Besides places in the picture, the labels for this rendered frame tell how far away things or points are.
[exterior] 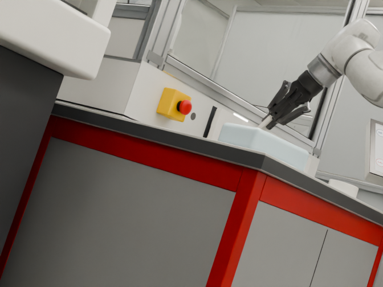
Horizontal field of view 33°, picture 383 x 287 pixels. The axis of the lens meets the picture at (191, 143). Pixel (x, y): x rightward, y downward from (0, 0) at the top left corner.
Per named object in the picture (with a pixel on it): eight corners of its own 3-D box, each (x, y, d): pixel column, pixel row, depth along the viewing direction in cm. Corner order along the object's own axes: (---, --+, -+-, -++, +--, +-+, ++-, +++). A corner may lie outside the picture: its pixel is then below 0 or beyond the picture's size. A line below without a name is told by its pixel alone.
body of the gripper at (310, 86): (329, 91, 188) (305, 113, 191) (313, 73, 193) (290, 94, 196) (318, 83, 182) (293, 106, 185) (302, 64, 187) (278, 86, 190)
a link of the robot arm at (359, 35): (312, 45, 186) (334, 71, 177) (354, 5, 181) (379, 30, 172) (331, 62, 193) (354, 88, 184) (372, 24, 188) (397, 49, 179)
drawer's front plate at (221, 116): (261, 168, 208) (272, 135, 209) (210, 144, 185) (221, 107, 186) (256, 167, 209) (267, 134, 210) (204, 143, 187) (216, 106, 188)
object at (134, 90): (308, 196, 241) (320, 159, 242) (123, 114, 162) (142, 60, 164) (130, 146, 301) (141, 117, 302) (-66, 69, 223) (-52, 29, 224)
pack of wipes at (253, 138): (268, 166, 127) (275, 144, 127) (305, 174, 120) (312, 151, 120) (214, 143, 118) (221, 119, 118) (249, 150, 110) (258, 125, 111)
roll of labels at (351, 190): (327, 195, 150) (332, 178, 150) (322, 195, 157) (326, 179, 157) (357, 204, 149) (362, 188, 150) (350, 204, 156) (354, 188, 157)
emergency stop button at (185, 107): (190, 117, 171) (195, 102, 171) (181, 113, 167) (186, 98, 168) (182, 115, 172) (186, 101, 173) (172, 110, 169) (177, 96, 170)
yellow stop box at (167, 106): (186, 123, 173) (194, 98, 174) (168, 115, 168) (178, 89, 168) (171, 120, 176) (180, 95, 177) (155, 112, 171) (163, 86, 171)
